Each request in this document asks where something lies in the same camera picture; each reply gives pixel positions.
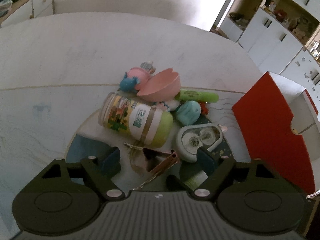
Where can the small red toy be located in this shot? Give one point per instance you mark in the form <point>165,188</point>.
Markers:
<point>204,108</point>

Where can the wooden dresser with white drawers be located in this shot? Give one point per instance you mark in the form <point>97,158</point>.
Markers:
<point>37,7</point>

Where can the grey white alarm clock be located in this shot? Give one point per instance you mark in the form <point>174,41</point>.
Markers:
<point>185,150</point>

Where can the green tube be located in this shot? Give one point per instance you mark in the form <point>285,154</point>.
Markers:
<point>200,96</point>

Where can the dark green patterned mat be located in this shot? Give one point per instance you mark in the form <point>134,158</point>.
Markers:
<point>82,150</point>

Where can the teal round case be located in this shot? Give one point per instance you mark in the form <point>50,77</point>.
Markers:
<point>187,112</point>

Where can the pink plastic bowl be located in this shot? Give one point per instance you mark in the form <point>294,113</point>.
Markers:
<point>160,85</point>

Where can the pink and blue plush toy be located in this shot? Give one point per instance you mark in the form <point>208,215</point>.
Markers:
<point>130,82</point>

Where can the red cardboard box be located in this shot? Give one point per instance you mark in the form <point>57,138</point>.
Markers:
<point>270,130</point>

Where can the small grey figurine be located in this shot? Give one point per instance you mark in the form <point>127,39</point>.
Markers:
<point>148,67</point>

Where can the brown paper pouch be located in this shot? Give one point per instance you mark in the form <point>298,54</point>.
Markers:
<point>140,160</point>

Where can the white wall cabinet unit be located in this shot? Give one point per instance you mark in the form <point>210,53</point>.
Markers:
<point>270,32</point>

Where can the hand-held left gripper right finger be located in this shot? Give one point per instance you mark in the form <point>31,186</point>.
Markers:
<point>206,160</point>

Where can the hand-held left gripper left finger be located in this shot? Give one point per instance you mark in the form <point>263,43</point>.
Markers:
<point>111,160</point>

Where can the small white blue figurine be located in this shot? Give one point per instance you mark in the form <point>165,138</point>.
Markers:
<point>168,105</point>

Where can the clear jar with green lid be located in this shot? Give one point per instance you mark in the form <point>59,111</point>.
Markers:
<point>135,117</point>

